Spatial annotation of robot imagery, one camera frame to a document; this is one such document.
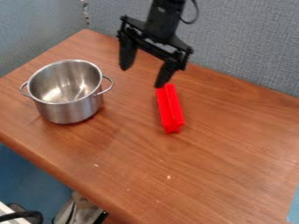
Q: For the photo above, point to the metal table leg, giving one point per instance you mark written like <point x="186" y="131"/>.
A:
<point x="79" y="211"/>

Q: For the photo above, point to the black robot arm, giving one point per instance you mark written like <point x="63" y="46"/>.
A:
<point x="164" y="16"/>

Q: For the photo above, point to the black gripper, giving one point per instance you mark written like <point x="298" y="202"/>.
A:
<point x="168" y="49"/>

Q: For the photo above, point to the red star-shaped block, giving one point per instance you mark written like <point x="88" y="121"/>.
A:
<point x="170" y="108"/>

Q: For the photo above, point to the stainless steel pot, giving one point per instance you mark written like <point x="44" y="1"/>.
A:
<point x="67" y="90"/>

